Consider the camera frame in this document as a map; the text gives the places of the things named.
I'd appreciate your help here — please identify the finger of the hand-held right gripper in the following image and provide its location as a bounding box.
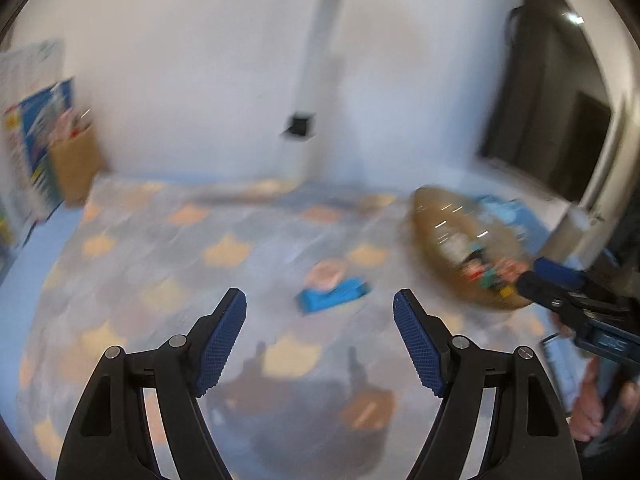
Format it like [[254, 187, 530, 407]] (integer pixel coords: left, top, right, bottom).
[[534, 257, 586, 288], [517, 270, 581, 311]]

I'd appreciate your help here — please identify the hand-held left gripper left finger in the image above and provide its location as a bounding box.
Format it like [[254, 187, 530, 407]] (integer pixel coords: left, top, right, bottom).
[[55, 288, 247, 480]]

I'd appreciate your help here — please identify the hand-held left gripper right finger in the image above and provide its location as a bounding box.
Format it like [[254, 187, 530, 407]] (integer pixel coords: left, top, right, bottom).
[[393, 289, 583, 480]]

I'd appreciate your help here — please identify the blue card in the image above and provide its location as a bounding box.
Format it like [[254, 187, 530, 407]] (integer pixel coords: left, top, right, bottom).
[[295, 276, 372, 316]]

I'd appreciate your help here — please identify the golden brown bowl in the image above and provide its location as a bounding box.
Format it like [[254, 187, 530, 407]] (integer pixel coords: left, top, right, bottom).
[[411, 186, 536, 313]]

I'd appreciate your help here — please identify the person's right hand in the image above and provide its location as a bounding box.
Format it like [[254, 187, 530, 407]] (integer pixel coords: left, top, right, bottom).
[[570, 357, 608, 442]]

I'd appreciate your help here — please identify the scale-patterned tablecloth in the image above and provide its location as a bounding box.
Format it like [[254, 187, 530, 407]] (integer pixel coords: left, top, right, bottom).
[[15, 177, 576, 480]]

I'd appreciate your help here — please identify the pink shell-shaped eraser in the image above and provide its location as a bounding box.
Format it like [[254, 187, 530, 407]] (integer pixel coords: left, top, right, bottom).
[[306, 259, 348, 291]]

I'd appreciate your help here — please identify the dark flat screen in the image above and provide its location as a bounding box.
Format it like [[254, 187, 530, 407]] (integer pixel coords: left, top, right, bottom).
[[477, 0, 621, 201]]

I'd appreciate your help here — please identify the brown cardboard box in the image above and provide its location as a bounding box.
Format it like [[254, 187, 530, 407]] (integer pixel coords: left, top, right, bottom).
[[50, 125, 108, 206]]

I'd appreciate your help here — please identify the small black box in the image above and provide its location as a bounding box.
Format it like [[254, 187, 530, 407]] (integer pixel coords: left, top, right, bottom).
[[286, 115, 316, 137]]

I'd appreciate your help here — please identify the colourful printed poster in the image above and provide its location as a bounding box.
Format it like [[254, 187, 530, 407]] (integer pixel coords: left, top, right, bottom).
[[0, 37, 76, 251]]

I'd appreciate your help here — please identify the white upright column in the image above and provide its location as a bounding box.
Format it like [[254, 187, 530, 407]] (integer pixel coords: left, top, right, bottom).
[[295, 0, 357, 181]]

